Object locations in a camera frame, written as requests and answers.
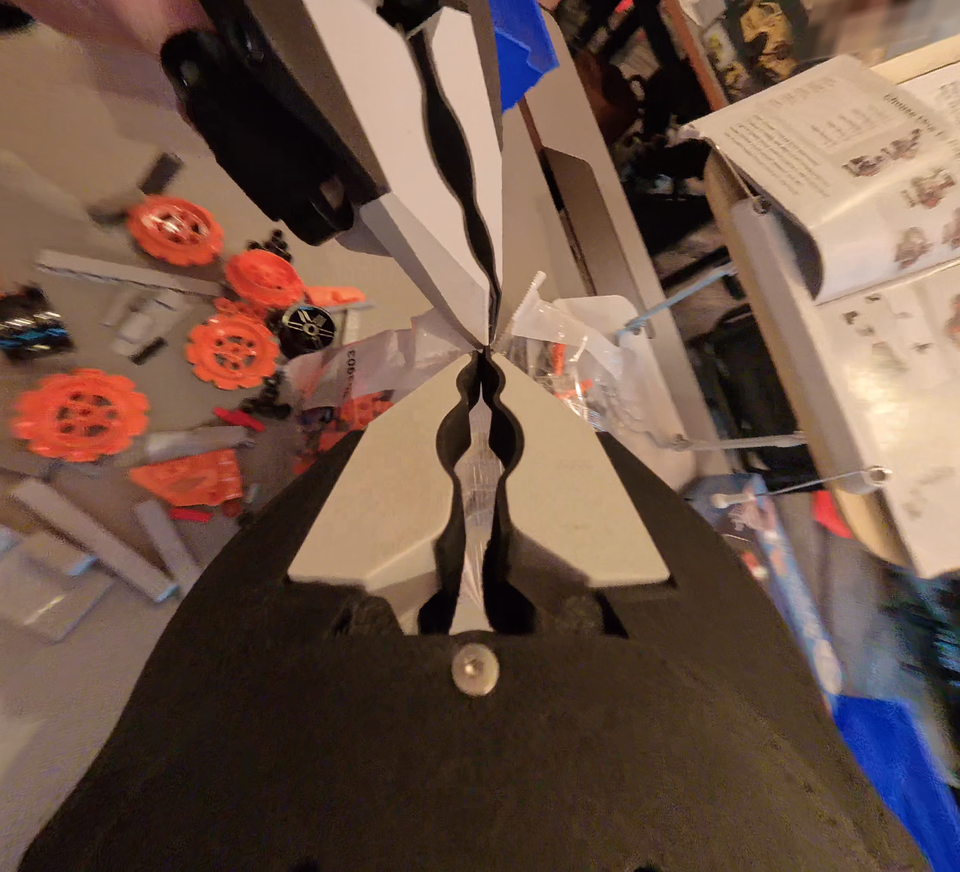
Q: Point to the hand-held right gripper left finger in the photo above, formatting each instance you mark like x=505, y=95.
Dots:
x=375, y=505

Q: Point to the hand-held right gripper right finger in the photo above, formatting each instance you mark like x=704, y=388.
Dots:
x=585, y=505

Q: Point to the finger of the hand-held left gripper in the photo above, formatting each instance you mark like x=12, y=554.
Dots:
x=476, y=100
x=375, y=100

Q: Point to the blue plastic bin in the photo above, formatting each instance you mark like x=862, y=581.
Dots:
x=510, y=2
x=900, y=759

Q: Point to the clear bag of orange parts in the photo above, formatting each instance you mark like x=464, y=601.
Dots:
x=555, y=332

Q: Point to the red pin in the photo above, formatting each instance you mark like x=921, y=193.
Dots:
x=238, y=418
x=191, y=514

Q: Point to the blue robot kit box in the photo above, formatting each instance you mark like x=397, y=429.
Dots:
x=757, y=535

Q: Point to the dark grey bent beam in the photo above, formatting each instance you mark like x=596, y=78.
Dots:
x=199, y=441

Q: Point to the black wheel hub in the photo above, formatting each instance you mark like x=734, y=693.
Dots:
x=34, y=325
x=307, y=328

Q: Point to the orange wedge panel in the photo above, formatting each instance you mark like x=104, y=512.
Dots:
x=187, y=478

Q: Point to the orange long beam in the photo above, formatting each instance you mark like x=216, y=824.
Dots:
x=334, y=295

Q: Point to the white book stand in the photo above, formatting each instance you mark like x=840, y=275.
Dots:
x=772, y=332

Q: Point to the dark grey long bar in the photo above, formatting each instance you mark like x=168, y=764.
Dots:
x=127, y=272

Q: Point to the grey flat bar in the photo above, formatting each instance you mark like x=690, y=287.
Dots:
x=90, y=535

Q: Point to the black toy set box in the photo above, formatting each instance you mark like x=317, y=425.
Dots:
x=765, y=32

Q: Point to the scattered orange gear wheels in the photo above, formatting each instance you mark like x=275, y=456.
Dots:
x=79, y=415

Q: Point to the grey curved panel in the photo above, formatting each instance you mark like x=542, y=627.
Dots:
x=45, y=595

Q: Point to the open instruction booklet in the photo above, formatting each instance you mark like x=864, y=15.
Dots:
x=862, y=137

